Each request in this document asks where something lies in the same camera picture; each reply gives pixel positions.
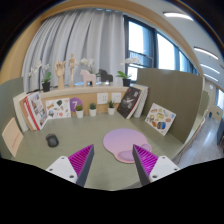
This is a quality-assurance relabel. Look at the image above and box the white wall socket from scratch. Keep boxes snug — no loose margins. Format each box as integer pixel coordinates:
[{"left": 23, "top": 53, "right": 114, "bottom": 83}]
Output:
[
  {"left": 97, "top": 93, "right": 108, "bottom": 104},
  {"left": 111, "top": 93, "right": 121, "bottom": 103}
]

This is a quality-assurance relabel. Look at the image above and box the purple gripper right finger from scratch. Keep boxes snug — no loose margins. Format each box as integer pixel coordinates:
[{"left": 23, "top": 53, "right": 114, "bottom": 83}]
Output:
[{"left": 132, "top": 145, "right": 179, "bottom": 186}]

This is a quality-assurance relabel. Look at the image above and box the grey curtain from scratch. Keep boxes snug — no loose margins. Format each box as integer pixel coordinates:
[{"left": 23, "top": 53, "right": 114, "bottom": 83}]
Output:
[{"left": 22, "top": 9, "right": 125, "bottom": 92}]

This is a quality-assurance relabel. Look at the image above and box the white wall socket right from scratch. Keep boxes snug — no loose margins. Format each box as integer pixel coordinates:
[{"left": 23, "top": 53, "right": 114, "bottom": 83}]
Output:
[{"left": 111, "top": 93, "right": 121, "bottom": 103}]

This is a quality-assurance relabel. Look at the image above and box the black horse figurine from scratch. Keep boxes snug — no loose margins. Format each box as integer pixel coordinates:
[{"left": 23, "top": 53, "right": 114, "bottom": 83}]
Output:
[{"left": 99, "top": 69, "right": 113, "bottom": 82}]

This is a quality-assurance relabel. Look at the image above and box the white orchid black pot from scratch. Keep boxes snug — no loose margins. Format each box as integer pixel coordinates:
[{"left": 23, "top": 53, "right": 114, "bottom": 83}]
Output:
[
  {"left": 116, "top": 57, "right": 139, "bottom": 87},
  {"left": 28, "top": 61, "right": 51, "bottom": 92}
]

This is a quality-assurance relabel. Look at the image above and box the red white magazine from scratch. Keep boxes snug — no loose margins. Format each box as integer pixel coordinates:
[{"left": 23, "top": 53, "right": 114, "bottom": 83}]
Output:
[{"left": 25, "top": 92, "right": 47, "bottom": 130}]

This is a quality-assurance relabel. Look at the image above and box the wooden hand model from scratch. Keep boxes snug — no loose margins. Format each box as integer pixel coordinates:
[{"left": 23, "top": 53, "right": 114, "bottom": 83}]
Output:
[{"left": 55, "top": 61, "right": 65, "bottom": 90}]

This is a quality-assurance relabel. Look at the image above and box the white wall socket left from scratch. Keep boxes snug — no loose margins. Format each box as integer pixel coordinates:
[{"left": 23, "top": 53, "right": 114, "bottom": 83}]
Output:
[{"left": 97, "top": 93, "right": 108, "bottom": 104}]

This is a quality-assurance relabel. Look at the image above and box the purple round number sign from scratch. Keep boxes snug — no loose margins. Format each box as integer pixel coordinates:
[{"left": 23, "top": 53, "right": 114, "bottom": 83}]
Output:
[{"left": 70, "top": 97, "right": 82, "bottom": 112}]

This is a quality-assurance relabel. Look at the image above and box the small plant white pot right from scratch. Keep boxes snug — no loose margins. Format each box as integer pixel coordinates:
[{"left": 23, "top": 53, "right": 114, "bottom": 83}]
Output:
[{"left": 108, "top": 100, "right": 115, "bottom": 115}]

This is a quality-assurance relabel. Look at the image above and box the white picture card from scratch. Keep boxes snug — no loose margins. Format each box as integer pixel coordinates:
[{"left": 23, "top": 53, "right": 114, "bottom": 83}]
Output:
[{"left": 45, "top": 98, "right": 71, "bottom": 119}]

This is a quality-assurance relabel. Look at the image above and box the white orchid black pot right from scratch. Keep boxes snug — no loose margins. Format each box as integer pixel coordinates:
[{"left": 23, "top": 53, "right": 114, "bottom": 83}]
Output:
[{"left": 116, "top": 57, "right": 139, "bottom": 87}]

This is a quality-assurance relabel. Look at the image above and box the white book behind black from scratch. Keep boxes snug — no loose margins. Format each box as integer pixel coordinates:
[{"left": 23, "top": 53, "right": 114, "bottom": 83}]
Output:
[{"left": 132, "top": 84, "right": 149, "bottom": 118}]

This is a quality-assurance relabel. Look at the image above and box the white book far left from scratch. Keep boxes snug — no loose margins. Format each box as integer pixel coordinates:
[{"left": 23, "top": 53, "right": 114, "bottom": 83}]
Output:
[{"left": 13, "top": 92, "right": 29, "bottom": 132}]

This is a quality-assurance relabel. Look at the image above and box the colourful picture board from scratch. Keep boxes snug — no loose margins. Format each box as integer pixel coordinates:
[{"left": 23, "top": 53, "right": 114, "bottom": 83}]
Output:
[{"left": 145, "top": 103, "right": 176, "bottom": 136}]

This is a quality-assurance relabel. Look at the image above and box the tan paper card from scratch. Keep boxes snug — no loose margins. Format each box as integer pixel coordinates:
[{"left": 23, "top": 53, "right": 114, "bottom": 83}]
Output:
[{"left": 2, "top": 118, "right": 23, "bottom": 156}]

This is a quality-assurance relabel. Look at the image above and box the black computer mouse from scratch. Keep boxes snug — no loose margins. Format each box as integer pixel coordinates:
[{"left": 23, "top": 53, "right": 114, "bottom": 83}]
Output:
[{"left": 46, "top": 134, "right": 59, "bottom": 147}]

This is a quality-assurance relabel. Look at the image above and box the small plant white pot middle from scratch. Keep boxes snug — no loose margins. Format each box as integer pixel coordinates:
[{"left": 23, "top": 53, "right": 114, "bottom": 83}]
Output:
[{"left": 89, "top": 103, "right": 97, "bottom": 117}]

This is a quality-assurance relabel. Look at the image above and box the small plant white pot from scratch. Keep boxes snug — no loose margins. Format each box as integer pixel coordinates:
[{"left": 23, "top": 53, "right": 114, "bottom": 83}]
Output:
[
  {"left": 89, "top": 103, "right": 97, "bottom": 117},
  {"left": 76, "top": 105, "right": 84, "bottom": 118},
  {"left": 108, "top": 100, "right": 115, "bottom": 115}
]

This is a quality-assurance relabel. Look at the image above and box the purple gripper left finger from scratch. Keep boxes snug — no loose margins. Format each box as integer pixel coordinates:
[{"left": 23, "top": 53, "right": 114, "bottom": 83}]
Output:
[{"left": 47, "top": 144, "right": 94, "bottom": 187}]

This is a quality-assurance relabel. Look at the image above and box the wooden mannequin figure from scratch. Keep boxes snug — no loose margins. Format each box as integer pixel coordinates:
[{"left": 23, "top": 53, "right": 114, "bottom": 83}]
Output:
[{"left": 68, "top": 53, "right": 79, "bottom": 86}]

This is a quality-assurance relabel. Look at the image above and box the white orchid black pot left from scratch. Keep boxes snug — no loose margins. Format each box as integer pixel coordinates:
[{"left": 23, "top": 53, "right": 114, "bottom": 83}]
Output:
[{"left": 28, "top": 61, "right": 51, "bottom": 92}]

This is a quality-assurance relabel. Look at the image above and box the white orchid behind horse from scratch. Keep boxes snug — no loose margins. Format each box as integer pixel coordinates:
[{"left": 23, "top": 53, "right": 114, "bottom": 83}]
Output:
[{"left": 80, "top": 58, "right": 94, "bottom": 78}]

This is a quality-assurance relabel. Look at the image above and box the pink mouse pad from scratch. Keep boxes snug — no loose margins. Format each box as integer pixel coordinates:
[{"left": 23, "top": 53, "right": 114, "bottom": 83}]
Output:
[{"left": 103, "top": 128, "right": 152, "bottom": 163}]

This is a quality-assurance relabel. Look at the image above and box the pink horse figurine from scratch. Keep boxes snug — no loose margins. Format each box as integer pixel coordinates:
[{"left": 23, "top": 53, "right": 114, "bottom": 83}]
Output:
[{"left": 80, "top": 70, "right": 96, "bottom": 86}]

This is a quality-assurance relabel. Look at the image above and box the small plant white pot left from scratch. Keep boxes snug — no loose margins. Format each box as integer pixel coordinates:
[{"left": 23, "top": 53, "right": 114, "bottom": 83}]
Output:
[{"left": 76, "top": 105, "right": 84, "bottom": 118}]

